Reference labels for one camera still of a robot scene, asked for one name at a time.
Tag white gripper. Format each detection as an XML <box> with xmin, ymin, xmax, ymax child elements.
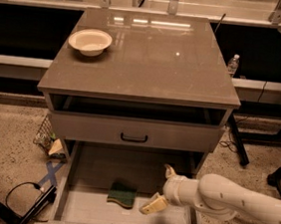
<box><xmin>140</xmin><ymin>164</ymin><xmax>201</xmax><ymax>215</ymax></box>

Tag green yellow sponge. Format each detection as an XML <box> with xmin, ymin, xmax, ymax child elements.
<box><xmin>107</xmin><ymin>181</ymin><xmax>138</xmax><ymax>210</ymax></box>

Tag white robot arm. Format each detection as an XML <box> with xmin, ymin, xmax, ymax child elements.
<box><xmin>140</xmin><ymin>165</ymin><xmax>281</xmax><ymax>224</ymax></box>

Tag open grey bottom drawer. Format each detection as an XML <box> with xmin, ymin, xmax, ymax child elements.
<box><xmin>36</xmin><ymin>141</ymin><xmax>200</xmax><ymax>224</ymax></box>

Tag closed grey drawer front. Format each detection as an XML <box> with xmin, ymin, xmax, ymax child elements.
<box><xmin>49</xmin><ymin>112</ymin><xmax>224</xmax><ymax>153</ymax></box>

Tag grey drawer cabinet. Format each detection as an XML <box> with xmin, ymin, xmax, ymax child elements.
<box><xmin>38</xmin><ymin>8</ymin><xmax>240</xmax><ymax>174</ymax></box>

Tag black table leg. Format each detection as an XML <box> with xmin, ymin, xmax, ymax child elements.
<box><xmin>228</xmin><ymin>114</ymin><xmax>249</xmax><ymax>167</ymax></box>

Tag clear plastic water bottle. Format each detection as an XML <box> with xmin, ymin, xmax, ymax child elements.
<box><xmin>227</xmin><ymin>54</ymin><xmax>239</xmax><ymax>77</ymax></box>

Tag white bowl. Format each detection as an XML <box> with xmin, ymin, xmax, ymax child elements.
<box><xmin>68</xmin><ymin>29</ymin><xmax>112</xmax><ymax>57</ymax></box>

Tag black drawer handle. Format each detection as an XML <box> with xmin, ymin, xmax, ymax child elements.
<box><xmin>120</xmin><ymin>133</ymin><xmax>148</xmax><ymax>143</ymax></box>

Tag black cables right floor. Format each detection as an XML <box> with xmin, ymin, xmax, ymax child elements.
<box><xmin>216</xmin><ymin>76</ymin><xmax>268</xmax><ymax>156</ymax></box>

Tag wire mesh basket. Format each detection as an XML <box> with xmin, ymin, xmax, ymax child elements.
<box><xmin>33</xmin><ymin>116</ymin><xmax>66</xmax><ymax>160</ymax></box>

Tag black cable on floor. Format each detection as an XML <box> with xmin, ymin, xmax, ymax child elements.
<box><xmin>4</xmin><ymin>178</ymin><xmax>47</xmax><ymax>215</ymax></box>

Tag black metal frame leg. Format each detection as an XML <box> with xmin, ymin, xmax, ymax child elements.
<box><xmin>0</xmin><ymin>179</ymin><xmax>59</xmax><ymax>224</ymax></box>

